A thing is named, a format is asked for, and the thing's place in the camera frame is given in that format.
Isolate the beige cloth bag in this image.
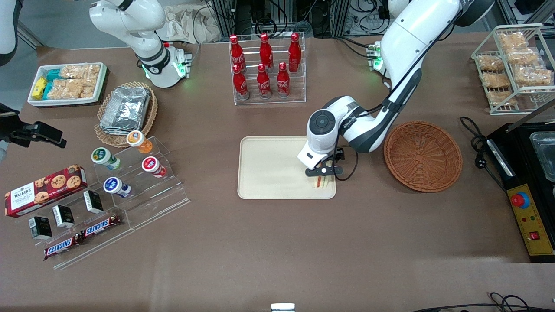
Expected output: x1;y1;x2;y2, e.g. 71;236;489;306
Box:
157;5;222;44

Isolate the red lid yogurt cup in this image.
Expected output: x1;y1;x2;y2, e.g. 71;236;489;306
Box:
142;156;167;178

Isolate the red Walkers cookie box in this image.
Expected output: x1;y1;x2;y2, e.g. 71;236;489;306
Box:
4;165;88;218

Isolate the small black box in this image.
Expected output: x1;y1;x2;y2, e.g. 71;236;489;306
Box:
29;216;52;240
52;205;75;228
83;190;104;214

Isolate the blue lid yogurt cup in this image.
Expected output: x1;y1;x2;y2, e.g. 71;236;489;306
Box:
103;177;132;198

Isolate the aluminium frame equipment rack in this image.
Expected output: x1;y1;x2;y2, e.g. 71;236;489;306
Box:
210;0;391;39

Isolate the brown round wicker basket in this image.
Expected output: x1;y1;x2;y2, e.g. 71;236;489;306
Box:
384;120;463;193

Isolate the orange lid yogurt cup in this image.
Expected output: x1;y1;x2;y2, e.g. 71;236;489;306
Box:
127;130;153;154

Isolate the grey metal bar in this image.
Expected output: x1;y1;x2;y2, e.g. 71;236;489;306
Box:
505;101;555;133

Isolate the white rectangular snack tray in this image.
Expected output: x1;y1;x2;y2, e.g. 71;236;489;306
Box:
27;62;108;107

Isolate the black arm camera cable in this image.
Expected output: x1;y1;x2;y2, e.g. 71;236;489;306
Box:
332;9;462;182

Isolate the stack of foil trays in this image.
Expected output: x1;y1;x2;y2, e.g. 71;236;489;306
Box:
100;87;151;135

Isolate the black power cable with plug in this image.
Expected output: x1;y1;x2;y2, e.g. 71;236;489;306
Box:
460;116;509;191

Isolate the beige rectangular tray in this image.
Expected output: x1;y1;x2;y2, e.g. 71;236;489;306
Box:
237;136;337;200

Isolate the Snickers chocolate bar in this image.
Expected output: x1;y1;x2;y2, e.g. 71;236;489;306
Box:
43;234;84;260
80;214;122;240

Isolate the yellow emergency stop control box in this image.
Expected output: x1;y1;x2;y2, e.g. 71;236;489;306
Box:
506;184;555;257

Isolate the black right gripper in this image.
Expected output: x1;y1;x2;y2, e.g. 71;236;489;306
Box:
0;104;67;149

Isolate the clear bag of rice crackers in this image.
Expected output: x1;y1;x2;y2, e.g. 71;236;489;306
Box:
61;64;101;80
47;79;97;100

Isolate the light oval wicker basket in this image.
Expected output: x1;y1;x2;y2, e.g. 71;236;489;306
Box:
94;81;158;148

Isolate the clear acrylic stepped display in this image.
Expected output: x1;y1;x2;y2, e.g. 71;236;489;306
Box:
17;186;136;270
92;136;191;230

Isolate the clear plastic container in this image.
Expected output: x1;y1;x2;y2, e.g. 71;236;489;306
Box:
530;132;555;182

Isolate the green lid yogurt cup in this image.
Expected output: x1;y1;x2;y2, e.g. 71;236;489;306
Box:
91;147;121;170

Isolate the clear bag of fried snacks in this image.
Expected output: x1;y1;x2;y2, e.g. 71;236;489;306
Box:
482;71;511;89
514;65;554;86
486;90;518;106
498;32;529;49
477;55;505;72
505;48;540;66

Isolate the black tabletop appliance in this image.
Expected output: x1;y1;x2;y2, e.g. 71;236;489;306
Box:
486;122;555;263

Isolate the white wire snack rack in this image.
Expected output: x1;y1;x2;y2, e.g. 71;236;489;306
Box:
471;23;555;115

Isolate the red cola bottle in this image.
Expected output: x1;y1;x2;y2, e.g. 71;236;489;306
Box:
257;64;272;100
229;35;247;72
288;32;302;73
259;33;274;72
233;64;250;101
277;62;291;98

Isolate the clear acrylic bottle rack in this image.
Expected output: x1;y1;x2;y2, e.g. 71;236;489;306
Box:
229;32;307;106

